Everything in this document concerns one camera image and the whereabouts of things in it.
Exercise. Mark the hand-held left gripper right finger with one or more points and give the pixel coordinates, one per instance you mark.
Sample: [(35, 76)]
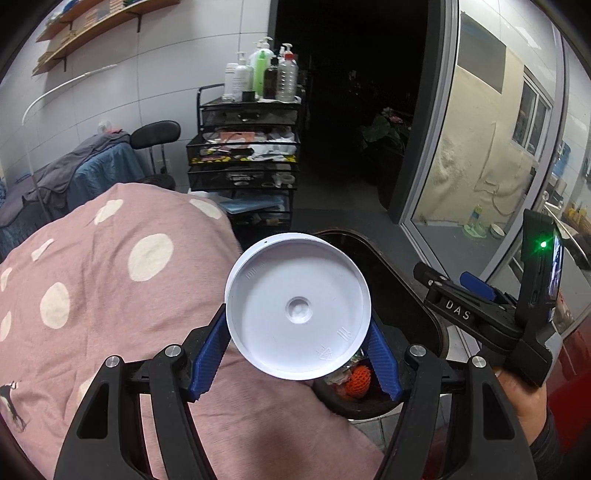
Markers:
[(381, 355)]

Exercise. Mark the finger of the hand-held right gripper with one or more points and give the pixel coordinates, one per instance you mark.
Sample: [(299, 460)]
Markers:
[(475, 282), (427, 273)]

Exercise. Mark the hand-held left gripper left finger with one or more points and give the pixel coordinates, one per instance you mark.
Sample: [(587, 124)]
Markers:
[(207, 355)]

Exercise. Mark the dark brown trash bin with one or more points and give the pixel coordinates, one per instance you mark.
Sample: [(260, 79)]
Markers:
[(397, 286)]

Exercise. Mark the orange foam fruit net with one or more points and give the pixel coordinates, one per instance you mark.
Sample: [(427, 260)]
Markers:
[(359, 381)]

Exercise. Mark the person's right forearm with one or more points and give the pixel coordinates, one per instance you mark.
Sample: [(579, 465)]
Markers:
[(547, 452)]

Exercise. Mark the person's right hand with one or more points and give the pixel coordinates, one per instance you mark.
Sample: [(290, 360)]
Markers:
[(526, 406)]

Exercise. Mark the red glossy panel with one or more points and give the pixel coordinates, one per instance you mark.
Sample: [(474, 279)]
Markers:
[(572, 360)]

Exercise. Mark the white bowl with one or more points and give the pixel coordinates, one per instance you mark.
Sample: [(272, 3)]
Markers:
[(497, 230)]

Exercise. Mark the green pet water dispenser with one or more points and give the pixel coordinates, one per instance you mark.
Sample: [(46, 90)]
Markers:
[(475, 224)]

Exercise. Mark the pink polka dot blanket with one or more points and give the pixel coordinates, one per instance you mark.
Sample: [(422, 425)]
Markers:
[(115, 323)]

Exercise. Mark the glass sliding door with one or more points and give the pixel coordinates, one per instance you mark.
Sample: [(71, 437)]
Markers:
[(485, 138)]

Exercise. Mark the potted plant with pink flower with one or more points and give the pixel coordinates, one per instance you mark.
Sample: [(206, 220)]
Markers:
[(383, 134)]

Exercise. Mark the blue water jug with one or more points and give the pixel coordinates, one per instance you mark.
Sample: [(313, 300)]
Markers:
[(561, 159)]

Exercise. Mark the blue plastic packets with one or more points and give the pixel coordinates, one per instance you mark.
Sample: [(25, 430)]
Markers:
[(249, 205)]

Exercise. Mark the black mesh cart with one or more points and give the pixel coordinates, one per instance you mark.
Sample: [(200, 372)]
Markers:
[(240, 177)]

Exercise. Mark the blue covered massage bed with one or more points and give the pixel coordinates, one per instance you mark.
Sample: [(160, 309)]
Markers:
[(106, 170)]

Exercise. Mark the black stool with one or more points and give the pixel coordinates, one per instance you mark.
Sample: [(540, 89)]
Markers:
[(154, 134)]

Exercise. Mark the grey blanket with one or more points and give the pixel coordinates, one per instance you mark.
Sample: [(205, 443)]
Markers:
[(69, 166)]

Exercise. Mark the group of toiletry bottles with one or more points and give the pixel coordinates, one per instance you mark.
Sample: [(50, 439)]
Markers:
[(261, 69)]

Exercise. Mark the white floor lamp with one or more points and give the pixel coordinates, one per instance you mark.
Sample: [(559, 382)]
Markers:
[(69, 85)]

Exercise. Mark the wooden wall shelf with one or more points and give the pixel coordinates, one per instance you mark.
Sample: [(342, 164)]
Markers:
[(60, 26), (92, 38)]

